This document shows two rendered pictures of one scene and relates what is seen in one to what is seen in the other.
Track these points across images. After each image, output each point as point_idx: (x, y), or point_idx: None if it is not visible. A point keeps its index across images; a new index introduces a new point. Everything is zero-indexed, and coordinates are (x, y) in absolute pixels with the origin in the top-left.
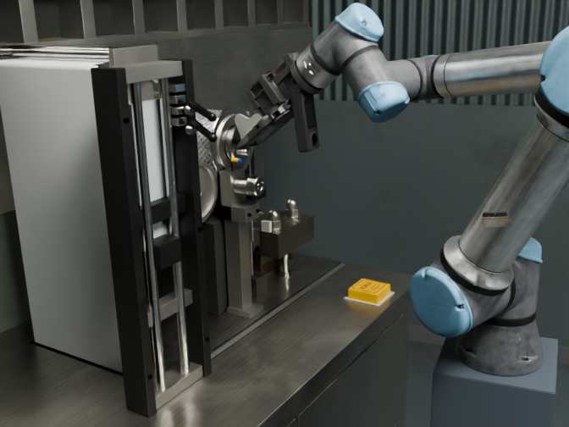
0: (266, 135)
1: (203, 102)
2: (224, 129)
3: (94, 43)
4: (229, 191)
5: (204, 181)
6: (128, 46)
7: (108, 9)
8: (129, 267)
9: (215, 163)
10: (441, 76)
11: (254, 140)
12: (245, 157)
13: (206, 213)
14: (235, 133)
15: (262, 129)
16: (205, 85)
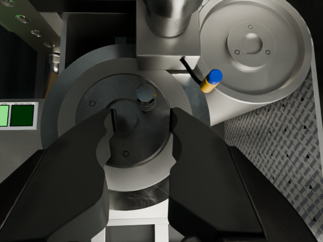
0: (100, 145)
1: (13, 151)
2: (167, 161)
3: (158, 219)
4: (198, 13)
5: (224, 60)
6: (118, 216)
7: (113, 237)
8: None
9: (197, 88)
10: None
11: (197, 139)
12: (109, 81)
13: (227, 0)
14: (149, 149)
15: (296, 227)
16: (6, 169)
